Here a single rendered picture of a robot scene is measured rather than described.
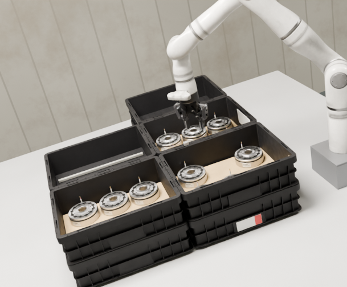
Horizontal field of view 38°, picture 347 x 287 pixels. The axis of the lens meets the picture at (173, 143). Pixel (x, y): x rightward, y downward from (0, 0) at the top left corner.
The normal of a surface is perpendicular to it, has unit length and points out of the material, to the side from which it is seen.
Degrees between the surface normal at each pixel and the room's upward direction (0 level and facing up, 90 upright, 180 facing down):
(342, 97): 91
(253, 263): 0
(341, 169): 90
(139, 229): 90
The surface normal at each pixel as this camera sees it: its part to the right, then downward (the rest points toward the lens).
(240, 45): 0.31, 0.40
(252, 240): -0.21, -0.86
